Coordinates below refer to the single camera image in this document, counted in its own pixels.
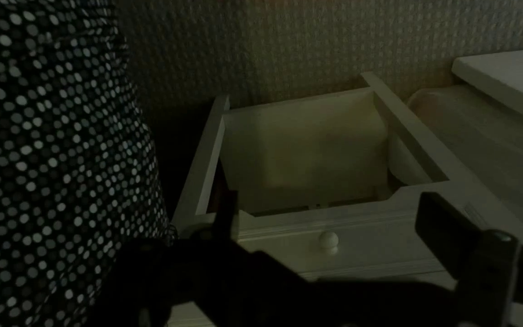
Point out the dark dotted duvet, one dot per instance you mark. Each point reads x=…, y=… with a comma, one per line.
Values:
x=49, y=164

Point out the white nightstand drawer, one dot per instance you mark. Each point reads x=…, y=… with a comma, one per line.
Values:
x=309, y=151

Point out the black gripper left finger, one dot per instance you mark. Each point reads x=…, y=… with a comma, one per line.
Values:
x=213, y=284

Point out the white round drawer knob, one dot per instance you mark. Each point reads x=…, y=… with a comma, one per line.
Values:
x=327, y=240

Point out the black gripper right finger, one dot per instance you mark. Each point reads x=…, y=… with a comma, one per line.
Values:
x=485, y=273

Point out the white wooden nightstand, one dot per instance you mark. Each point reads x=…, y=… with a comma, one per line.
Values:
x=507, y=78

